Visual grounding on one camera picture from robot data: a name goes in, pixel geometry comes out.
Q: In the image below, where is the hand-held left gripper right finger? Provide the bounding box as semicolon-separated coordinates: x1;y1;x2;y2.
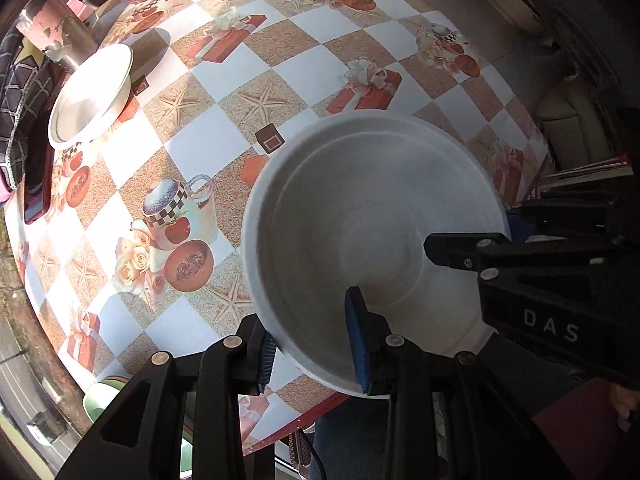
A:
344;286;576;480

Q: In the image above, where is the red phone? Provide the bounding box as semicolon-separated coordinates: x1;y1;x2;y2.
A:
23;147;54;226

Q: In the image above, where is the wooden board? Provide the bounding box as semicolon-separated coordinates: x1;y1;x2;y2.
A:
478;0;547;37

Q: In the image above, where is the person's right hand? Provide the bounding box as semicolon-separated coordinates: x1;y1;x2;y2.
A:
610;385;640;433

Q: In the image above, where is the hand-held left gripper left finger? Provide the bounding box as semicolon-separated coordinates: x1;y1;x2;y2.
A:
57;315;278;480

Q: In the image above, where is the dark quilted cloth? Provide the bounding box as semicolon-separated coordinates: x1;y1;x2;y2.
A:
0;34;57;192

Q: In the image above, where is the stack of books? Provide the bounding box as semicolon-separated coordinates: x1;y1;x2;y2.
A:
537;157;634;194

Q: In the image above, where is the checkered printed tablecloth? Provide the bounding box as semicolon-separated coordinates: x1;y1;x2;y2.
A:
5;0;554;457

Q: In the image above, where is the metal pot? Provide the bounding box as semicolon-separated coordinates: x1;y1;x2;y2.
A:
16;0;100;72

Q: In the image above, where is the black cable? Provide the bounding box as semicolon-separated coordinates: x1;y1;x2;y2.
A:
309;437;328;480

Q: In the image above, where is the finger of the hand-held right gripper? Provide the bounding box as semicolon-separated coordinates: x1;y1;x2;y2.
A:
423;232;512;277
505;197;622;244

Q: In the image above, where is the white paper bowl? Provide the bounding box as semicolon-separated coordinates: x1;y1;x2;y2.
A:
48;43;135;150
241;111;512;400

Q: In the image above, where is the patterned slipper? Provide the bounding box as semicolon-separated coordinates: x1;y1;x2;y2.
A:
286;429;315;467

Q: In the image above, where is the person's leg in jeans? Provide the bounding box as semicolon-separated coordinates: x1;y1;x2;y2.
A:
312;391;401;480

